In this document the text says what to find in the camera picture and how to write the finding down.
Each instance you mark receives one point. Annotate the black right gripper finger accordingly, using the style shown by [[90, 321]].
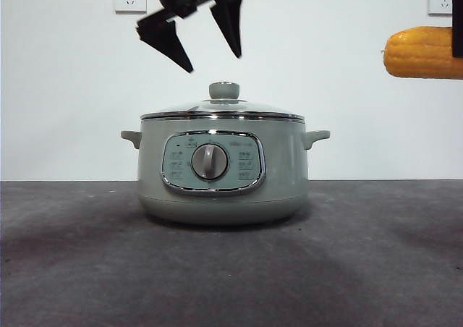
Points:
[[457, 16]]

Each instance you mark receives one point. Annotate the glass lid with green knob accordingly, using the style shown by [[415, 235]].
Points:
[[224, 90]]

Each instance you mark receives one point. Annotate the yellow corn cob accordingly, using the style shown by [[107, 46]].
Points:
[[416, 54]]

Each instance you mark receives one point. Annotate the pale green electric pot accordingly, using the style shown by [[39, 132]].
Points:
[[289, 168]]

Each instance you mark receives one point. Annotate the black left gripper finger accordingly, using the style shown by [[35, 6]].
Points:
[[231, 19], [164, 34]]

